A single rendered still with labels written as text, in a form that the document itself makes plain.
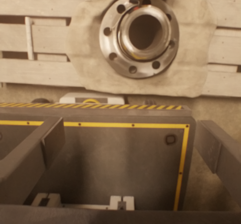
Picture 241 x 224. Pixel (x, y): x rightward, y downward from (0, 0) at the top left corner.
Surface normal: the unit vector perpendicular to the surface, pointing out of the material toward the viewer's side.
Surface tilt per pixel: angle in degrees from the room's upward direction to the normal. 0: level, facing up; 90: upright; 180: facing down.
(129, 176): 0
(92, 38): 61
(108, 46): 0
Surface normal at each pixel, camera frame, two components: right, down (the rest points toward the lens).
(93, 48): 0.77, -0.11
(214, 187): -0.04, 0.30
